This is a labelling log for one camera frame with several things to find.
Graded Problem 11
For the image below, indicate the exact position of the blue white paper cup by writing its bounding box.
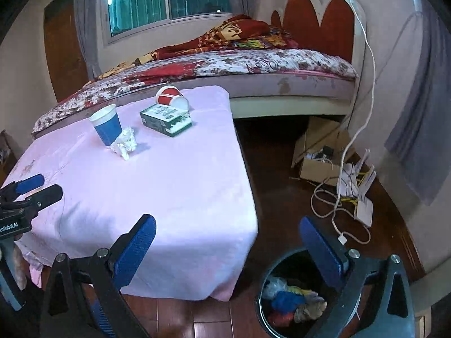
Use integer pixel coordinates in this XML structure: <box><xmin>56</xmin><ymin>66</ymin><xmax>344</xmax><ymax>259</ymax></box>
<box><xmin>89</xmin><ymin>104</ymin><xmax>122</xmax><ymax>146</ymax></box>

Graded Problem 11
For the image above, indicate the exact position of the white tissue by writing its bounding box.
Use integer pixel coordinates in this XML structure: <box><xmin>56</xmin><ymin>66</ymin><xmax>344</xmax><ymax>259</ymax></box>
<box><xmin>109</xmin><ymin>127</ymin><xmax>137</xmax><ymax>161</ymax></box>

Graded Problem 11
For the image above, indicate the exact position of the green white carton box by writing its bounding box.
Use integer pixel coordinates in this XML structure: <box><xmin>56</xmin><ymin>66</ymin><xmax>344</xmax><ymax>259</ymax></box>
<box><xmin>140</xmin><ymin>104</ymin><xmax>193</xmax><ymax>137</ymax></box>

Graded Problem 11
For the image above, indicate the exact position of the red paper cup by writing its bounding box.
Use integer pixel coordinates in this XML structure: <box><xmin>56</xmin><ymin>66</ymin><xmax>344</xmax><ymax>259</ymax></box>
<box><xmin>156</xmin><ymin>86</ymin><xmax>190</xmax><ymax>111</ymax></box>

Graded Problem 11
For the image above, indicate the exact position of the beige cloth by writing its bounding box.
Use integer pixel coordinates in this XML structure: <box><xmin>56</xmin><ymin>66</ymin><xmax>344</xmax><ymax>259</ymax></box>
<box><xmin>294</xmin><ymin>295</ymin><xmax>327</xmax><ymax>323</ymax></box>

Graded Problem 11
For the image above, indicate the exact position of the yellow cloth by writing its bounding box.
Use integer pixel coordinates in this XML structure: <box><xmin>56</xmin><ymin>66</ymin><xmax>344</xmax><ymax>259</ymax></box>
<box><xmin>286</xmin><ymin>285</ymin><xmax>318</xmax><ymax>297</ymax></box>

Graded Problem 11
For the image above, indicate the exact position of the blue cloth rag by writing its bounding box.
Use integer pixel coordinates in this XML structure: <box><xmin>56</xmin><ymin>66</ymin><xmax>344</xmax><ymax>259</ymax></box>
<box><xmin>271</xmin><ymin>291</ymin><xmax>306</xmax><ymax>313</ymax></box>

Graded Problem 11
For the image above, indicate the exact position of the red plastic bag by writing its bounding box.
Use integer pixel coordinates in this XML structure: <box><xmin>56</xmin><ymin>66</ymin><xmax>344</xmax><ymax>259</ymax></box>
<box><xmin>267</xmin><ymin>311</ymin><xmax>294</xmax><ymax>327</ymax></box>

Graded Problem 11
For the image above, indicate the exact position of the clear plastic bag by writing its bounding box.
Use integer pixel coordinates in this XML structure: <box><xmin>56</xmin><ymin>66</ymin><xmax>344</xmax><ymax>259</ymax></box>
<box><xmin>261</xmin><ymin>275</ymin><xmax>288</xmax><ymax>300</ymax></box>

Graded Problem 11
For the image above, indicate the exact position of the person's left hand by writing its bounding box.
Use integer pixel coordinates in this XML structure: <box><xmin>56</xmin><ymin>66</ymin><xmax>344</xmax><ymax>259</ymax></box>
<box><xmin>1</xmin><ymin>239</ymin><xmax>27</xmax><ymax>291</ymax></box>

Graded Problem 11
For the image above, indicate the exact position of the white flat router box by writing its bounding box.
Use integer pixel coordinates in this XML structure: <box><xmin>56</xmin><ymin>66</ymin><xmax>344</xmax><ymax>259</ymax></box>
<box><xmin>354</xmin><ymin>195</ymin><xmax>373</xmax><ymax>227</ymax></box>

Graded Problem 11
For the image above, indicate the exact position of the brown wooden door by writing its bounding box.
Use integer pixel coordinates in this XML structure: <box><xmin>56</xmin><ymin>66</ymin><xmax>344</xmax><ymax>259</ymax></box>
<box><xmin>44</xmin><ymin>0</ymin><xmax>88</xmax><ymax>102</ymax></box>

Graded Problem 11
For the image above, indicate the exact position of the white wifi router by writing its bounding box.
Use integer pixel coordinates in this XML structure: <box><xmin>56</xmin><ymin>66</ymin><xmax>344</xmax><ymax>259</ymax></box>
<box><xmin>336</xmin><ymin>149</ymin><xmax>377</xmax><ymax>199</ymax></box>

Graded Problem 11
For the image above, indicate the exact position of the pink floral tablecloth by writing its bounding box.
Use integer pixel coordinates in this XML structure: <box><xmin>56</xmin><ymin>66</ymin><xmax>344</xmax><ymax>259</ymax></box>
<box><xmin>8</xmin><ymin>86</ymin><xmax>258</xmax><ymax>301</ymax></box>

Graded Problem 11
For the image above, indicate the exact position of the cardboard box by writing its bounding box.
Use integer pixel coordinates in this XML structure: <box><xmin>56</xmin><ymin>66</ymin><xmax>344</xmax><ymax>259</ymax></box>
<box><xmin>291</xmin><ymin>117</ymin><xmax>351</xmax><ymax>186</ymax></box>

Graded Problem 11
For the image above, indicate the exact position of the grey curtain right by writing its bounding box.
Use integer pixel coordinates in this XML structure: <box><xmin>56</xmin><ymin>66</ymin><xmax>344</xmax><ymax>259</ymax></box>
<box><xmin>385</xmin><ymin>0</ymin><xmax>450</xmax><ymax>205</ymax></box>

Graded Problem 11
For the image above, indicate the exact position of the grey curtain left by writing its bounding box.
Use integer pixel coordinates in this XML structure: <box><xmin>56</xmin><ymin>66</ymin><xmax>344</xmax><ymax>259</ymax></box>
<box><xmin>73</xmin><ymin>0</ymin><xmax>101</xmax><ymax>80</ymax></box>

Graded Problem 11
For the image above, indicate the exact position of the bed with floral sheet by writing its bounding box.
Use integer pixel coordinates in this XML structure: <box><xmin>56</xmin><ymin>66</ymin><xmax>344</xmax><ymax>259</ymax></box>
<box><xmin>31</xmin><ymin>49</ymin><xmax>358</xmax><ymax>137</ymax></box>

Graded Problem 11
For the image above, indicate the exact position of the red patterned blanket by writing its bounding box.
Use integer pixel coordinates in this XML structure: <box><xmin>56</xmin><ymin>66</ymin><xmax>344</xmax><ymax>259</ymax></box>
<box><xmin>94</xmin><ymin>15</ymin><xmax>298</xmax><ymax>81</ymax></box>

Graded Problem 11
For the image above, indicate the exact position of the red heart headboard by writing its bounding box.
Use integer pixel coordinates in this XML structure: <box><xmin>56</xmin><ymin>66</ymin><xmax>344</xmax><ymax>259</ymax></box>
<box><xmin>271</xmin><ymin>0</ymin><xmax>365</xmax><ymax>66</ymax></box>

